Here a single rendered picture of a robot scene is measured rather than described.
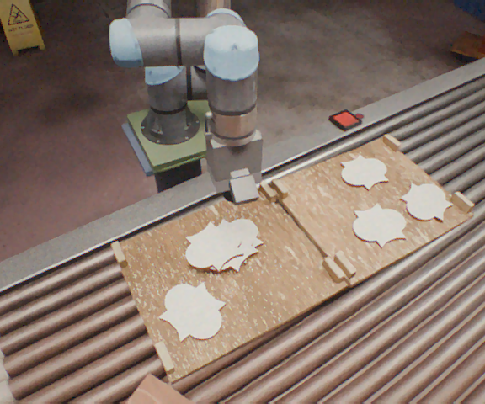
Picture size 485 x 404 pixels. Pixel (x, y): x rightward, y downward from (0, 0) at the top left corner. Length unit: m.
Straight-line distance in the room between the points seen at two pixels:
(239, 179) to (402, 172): 0.61
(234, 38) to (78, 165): 2.21
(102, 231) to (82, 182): 1.56
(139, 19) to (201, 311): 0.54
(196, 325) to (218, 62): 0.50
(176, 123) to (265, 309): 0.65
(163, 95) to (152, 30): 0.53
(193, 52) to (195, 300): 0.48
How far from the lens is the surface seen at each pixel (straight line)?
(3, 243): 2.44
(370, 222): 0.99
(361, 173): 1.11
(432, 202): 1.10
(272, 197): 0.98
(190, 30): 0.66
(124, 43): 0.66
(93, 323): 0.89
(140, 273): 0.90
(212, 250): 0.87
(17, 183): 2.76
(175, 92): 1.17
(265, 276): 0.87
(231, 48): 0.55
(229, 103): 0.59
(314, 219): 0.98
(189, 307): 0.83
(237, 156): 0.66
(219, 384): 0.79
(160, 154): 1.21
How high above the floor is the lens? 1.68
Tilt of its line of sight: 48 degrees down
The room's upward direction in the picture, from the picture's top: straight up
